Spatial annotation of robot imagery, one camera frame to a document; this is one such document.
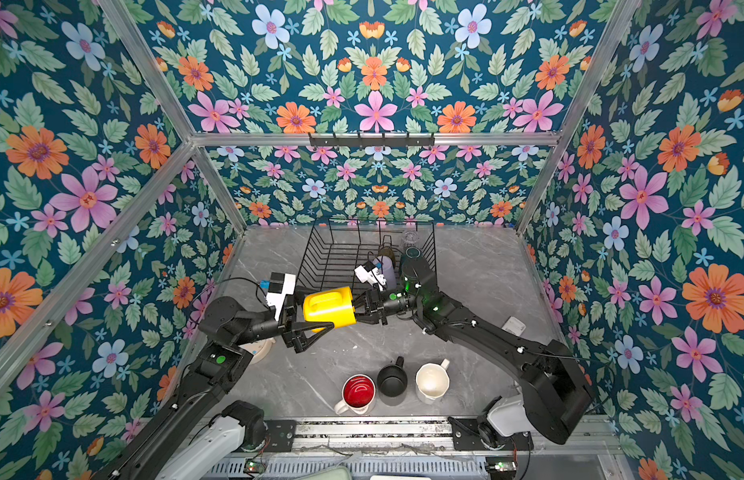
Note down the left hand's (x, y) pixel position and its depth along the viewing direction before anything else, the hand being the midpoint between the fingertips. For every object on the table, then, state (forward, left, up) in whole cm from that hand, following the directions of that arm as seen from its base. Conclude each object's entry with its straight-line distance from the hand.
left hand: (329, 311), depth 59 cm
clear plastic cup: (+41, -21, -25) cm, 52 cm away
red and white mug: (-8, -3, -31) cm, 33 cm away
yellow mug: (0, -1, +2) cm, 2 cm away
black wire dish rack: (+46, +6, -34) cm, 58 cm away
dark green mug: (+38, -22, -29) cm, 53 cm away
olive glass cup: (+41, -13, -32) cm, 54 cm away
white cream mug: (-6, -23, -33) cm, 41 cm away
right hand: (+1, -2, -4) cm, 4 cm away
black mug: (-5, -12, -32) cm, 35 cm away
